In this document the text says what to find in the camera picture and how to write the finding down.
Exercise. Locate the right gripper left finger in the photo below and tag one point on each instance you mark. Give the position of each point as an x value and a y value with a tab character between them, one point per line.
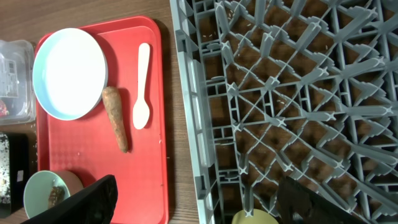
93	204

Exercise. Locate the yellow plastic cup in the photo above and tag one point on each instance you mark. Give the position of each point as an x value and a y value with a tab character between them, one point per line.
259	217

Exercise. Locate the clear plastic bin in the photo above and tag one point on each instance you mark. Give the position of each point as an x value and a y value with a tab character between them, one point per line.
17	59

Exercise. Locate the white plastic spoon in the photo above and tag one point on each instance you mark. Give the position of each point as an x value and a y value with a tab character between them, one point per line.
141	111

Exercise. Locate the light blue plate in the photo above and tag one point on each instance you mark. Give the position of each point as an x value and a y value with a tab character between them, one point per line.
69	74

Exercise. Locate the brown food scrap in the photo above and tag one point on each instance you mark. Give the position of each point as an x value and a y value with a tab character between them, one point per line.
56	196

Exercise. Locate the white rice pile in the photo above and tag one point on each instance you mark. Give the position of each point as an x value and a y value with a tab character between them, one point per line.
5	187

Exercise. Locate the red snack wrapper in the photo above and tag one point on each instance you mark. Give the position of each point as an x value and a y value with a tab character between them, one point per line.
3	109

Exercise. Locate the brown carrot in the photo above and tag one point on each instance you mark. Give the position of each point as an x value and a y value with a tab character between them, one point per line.
113	106

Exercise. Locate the green bowl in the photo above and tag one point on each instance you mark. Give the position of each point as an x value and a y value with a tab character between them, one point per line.
38	187

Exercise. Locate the grey dishwasher rack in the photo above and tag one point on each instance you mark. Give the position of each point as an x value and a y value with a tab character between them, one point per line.
304	89

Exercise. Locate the black plastic tray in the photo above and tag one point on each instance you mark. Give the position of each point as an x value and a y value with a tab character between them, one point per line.
19	171

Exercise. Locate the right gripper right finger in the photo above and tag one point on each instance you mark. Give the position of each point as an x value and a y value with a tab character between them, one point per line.
298	204

